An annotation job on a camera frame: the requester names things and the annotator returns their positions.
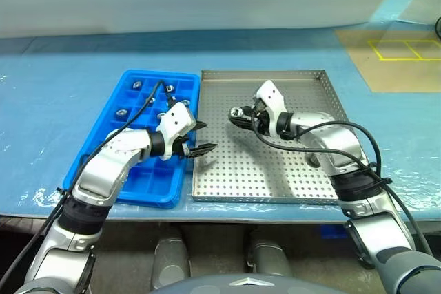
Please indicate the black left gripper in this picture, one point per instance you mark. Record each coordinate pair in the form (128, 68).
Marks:
(183, 146)

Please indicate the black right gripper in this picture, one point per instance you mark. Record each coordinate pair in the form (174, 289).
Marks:
(261, 122)

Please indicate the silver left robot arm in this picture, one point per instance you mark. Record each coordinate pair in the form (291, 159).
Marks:
(110, 156)

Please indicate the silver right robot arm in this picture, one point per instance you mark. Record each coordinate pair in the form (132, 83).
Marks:
(337, 142)

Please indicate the blue compartment tray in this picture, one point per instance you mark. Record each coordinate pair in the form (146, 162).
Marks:
(86, 170)

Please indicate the perforated metal tray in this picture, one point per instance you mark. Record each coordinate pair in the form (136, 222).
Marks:
(241, 170)

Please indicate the grey rounded robot leg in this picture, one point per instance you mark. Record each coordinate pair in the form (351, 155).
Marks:
(170, 256)
(268, 252)

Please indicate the blue plastic crate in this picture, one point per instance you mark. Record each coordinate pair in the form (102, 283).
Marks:
(332, 232)

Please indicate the dark grey robot torso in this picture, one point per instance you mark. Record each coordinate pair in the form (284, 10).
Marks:
(224, 286)

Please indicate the brown cardboard mat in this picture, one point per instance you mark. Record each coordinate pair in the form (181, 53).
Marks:
(392, 73)

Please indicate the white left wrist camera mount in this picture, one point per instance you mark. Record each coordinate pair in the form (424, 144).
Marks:
(175, 118)

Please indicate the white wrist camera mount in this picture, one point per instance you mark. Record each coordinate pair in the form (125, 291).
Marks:
(272, 96)
(175, 118)

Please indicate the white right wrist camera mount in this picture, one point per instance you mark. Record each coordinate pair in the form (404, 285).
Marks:
(272, 96)

